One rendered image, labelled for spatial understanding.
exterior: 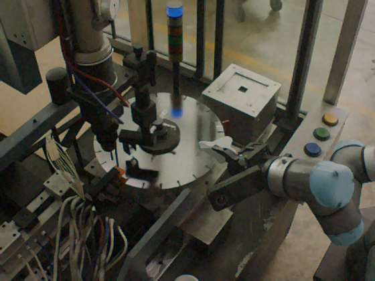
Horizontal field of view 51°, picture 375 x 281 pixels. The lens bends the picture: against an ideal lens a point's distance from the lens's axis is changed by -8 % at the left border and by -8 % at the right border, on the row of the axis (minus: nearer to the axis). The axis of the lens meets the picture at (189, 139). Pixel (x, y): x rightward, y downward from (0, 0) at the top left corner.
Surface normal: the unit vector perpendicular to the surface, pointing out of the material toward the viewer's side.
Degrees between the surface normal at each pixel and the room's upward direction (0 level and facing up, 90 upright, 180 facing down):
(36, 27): 90
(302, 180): 59
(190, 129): 0
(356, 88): 0
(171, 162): 0
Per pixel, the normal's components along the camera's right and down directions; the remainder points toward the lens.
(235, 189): 0.16, 0.29
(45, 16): 0.83, 0.41
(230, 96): 0.00, -0.68
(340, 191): 0.56, 0.07
